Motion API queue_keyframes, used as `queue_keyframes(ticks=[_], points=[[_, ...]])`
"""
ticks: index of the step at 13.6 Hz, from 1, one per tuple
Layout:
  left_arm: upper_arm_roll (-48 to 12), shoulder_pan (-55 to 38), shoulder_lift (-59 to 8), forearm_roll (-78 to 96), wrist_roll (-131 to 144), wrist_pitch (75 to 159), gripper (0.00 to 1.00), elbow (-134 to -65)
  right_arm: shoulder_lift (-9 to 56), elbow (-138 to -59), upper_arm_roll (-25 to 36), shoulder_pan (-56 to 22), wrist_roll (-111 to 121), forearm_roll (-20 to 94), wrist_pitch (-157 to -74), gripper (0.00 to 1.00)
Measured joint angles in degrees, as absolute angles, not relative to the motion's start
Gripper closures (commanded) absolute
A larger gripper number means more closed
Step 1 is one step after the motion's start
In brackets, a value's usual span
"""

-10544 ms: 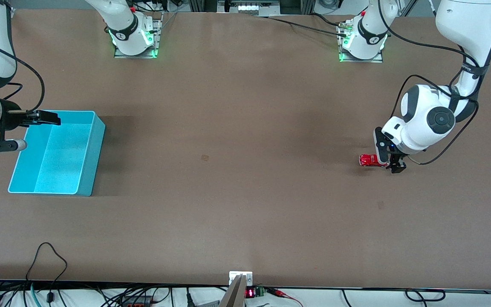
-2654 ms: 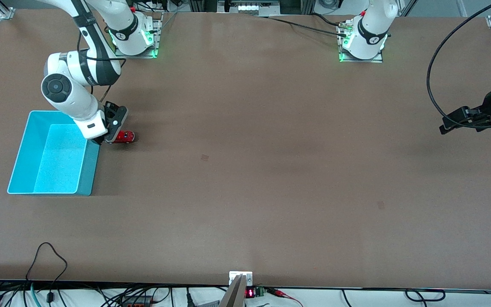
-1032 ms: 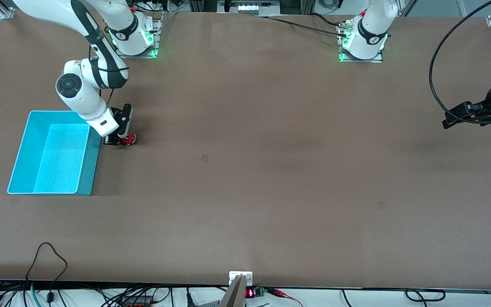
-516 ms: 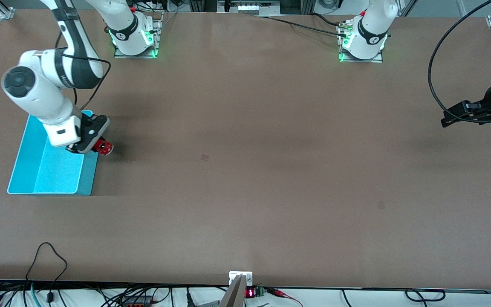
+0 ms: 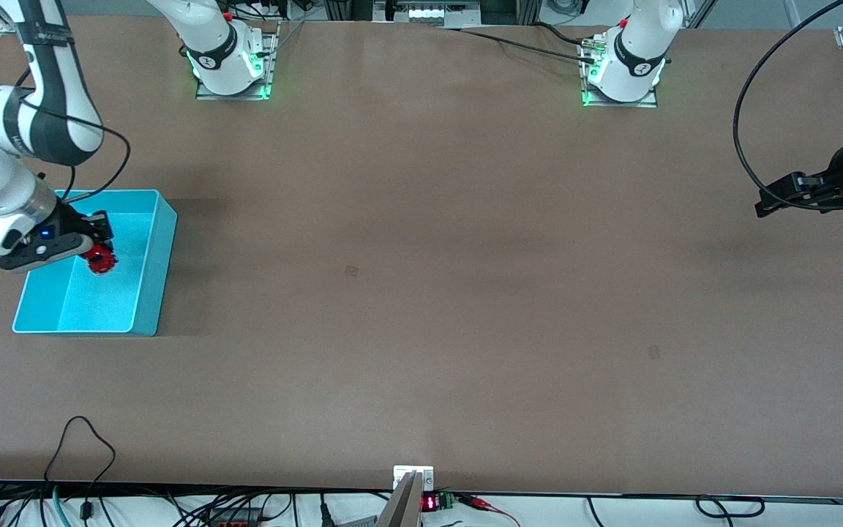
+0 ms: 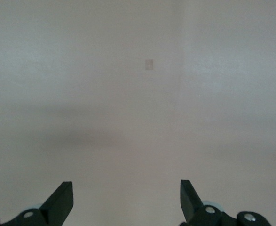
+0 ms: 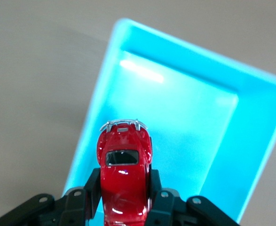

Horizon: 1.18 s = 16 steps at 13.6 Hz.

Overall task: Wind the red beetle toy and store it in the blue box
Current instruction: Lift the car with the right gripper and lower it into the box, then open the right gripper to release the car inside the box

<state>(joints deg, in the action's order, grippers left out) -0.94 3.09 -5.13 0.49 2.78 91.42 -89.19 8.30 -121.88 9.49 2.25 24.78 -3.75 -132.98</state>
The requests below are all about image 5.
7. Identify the short black table cable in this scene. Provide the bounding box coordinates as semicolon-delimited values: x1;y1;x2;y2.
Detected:
531;20;588;46

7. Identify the blue plastic box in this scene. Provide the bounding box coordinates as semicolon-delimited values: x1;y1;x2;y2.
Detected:
12;189;178;337

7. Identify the long black table cable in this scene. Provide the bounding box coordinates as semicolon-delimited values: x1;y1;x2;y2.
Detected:
432;26;598;65

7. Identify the orange connector block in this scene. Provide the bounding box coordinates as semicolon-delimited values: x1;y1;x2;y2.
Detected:
208;509;261;527

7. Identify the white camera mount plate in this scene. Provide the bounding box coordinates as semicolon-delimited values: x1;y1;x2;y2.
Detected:
393;466;435;491

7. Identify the teal cable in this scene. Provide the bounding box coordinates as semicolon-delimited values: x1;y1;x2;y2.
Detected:
50;485;72;527

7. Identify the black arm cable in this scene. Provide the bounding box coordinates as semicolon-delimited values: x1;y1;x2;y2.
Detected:
733;0;843;211
18;70;132;203

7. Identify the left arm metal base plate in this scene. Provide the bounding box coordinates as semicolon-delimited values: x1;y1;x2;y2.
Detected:
580;37;659;108

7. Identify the black coiled cable loop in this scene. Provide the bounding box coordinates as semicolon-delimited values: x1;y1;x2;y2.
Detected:
694;495;766;519

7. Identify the background device with white lights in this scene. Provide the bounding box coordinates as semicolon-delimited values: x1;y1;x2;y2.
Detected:
374;0;481;26

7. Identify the red beetle toy car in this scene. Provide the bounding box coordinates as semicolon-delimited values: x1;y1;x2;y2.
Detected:
85;244;117;276

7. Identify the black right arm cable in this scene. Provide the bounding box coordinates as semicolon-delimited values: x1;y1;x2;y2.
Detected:
18;70;132;203

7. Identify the black looped cable with inline box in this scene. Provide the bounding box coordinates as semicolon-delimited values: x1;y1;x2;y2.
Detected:
42;416;116;522

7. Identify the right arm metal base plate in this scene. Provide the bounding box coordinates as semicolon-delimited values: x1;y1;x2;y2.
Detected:
196;20;280;101

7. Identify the red clip lead wire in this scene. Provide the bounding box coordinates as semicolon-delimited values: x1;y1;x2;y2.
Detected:
457;494;521;527

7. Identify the grey camera mount bar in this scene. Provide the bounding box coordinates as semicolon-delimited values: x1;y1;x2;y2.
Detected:
376;471;423;527

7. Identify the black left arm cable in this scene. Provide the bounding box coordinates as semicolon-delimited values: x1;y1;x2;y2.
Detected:
733;0;843;211

